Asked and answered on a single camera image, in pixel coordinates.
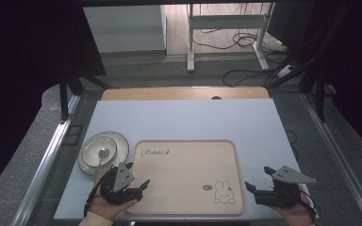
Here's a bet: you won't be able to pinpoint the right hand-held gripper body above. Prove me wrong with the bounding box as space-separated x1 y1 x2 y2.
254 165 318 209

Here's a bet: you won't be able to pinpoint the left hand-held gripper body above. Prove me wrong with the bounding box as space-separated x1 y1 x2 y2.
99 163 144 206

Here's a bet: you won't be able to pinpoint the person's left hand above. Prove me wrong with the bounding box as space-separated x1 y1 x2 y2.
89 170 140 222

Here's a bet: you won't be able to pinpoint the person's right hand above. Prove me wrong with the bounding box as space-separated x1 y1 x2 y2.
271 184 317 226

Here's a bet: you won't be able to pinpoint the large grey rimmed plate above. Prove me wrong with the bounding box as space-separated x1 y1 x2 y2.
76 130 130 177

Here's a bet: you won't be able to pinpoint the metal spoon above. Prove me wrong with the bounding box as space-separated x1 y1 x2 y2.
94 147 111 169

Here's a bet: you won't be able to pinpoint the beige tray with rabbit print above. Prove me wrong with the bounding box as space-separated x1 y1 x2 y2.
125 138 247 217

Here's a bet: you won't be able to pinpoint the white shallow bowl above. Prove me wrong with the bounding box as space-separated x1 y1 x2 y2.
81 136 119 169

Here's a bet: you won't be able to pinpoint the white table cover board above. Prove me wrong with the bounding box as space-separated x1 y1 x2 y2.
53 99 320 220

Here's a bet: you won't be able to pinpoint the wooden table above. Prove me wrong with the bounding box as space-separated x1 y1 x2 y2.
101 86 272 102

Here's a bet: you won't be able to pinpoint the black metal stand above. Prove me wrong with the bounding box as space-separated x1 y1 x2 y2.
58 60 116 122
263 0 359 124

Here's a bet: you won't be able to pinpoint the white power strip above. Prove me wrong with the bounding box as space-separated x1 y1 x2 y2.
274 64 296 79

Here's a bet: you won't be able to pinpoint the dark curtain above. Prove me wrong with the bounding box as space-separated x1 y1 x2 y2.
307 0 362 159
0 0 107 203

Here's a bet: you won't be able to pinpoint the white panel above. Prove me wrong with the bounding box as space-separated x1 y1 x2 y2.
82 4 168 54

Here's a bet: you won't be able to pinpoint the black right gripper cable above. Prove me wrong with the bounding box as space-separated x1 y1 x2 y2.
298 187 319 221

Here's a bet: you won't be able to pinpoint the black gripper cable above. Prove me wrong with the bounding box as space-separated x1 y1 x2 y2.
298 187 319 221
83 178 108 218

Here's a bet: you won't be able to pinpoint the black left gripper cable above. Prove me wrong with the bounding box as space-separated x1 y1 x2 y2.
83 178 108 218

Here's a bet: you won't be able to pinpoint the thin black cable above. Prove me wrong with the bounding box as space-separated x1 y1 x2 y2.
284 129 300 162

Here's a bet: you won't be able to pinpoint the aluminium rail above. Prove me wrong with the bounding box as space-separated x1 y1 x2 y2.
299 92 362 226
10 93 83 226

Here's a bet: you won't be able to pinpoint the black floor cables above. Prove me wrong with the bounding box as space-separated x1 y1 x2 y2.
190 28 291 89

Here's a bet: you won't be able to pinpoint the white metal desk frame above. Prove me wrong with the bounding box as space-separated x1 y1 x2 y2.
186 3 276 73

